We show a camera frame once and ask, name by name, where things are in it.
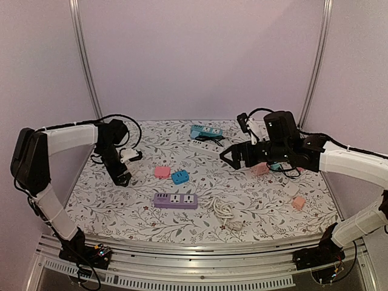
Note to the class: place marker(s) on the right aluminium frame post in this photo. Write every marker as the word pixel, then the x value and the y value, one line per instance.
pixel 317 64

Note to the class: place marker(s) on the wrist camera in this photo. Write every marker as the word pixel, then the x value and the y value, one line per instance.
pixel 130 155
pixel 251 127

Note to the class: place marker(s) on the blue flat plug adapter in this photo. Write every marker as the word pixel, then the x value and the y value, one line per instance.
pixel 180 177

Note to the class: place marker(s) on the aluminium frame post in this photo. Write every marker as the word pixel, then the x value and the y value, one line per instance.
pixel 84 59
pixel 317 64

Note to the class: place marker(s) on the white tiger plug adapter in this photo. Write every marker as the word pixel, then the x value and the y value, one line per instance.
pixel 291 189

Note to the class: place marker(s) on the teal power strip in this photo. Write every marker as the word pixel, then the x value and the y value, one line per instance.
pixel 197 130

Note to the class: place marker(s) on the left aluminium frame post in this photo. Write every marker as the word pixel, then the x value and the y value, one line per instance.
pixel 84 59

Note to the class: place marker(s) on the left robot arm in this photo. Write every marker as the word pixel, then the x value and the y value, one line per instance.
pixel 30 170

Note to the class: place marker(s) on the floral table mat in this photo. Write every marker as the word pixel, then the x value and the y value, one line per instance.
pixel 233 205

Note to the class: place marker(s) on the pink flat plug adapter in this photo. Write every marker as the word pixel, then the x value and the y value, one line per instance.
pixel 162 172

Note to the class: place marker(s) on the white power strip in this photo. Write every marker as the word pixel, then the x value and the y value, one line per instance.
pixel 204 148

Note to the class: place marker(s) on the purple power strip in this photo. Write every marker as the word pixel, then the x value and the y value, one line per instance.
pixel 175 201

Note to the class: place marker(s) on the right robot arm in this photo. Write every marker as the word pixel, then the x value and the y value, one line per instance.
pixel 356 177

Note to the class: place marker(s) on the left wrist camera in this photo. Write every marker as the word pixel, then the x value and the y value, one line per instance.
pixel 130 155

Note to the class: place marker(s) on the pink cube socket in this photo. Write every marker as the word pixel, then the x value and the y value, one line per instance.
pixel 260 169

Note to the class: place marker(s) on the aluminium front rail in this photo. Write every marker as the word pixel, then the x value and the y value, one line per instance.
pixel 261 265

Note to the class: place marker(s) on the teal small adapter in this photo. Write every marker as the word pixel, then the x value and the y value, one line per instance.
pixel 275 167

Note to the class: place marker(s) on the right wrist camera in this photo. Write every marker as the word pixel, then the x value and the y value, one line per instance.
pixel 251 127

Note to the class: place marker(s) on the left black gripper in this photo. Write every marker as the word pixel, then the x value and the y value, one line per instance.
pixel 114 173

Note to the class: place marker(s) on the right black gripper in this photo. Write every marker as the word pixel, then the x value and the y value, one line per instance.
pixel 239 155

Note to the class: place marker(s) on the salmon small cube adapter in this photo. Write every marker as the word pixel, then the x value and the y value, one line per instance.
pixel 298 202

